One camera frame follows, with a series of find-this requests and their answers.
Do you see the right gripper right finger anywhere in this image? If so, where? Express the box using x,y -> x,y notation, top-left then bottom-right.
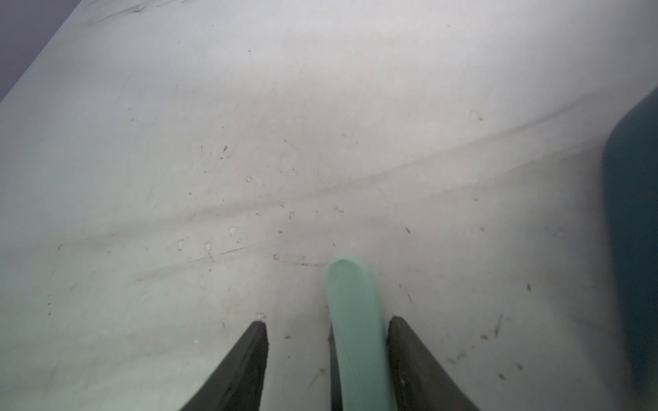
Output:
387,316 -> 478,411

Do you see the dark teal storage box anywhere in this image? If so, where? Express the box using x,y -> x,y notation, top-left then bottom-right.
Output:
602,91 -> 657,410

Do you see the mint knife top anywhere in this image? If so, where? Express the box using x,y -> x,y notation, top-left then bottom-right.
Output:
325,255 -> 397,410

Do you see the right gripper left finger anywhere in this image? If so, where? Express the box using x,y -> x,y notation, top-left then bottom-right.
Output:
182,321 -> 269,411

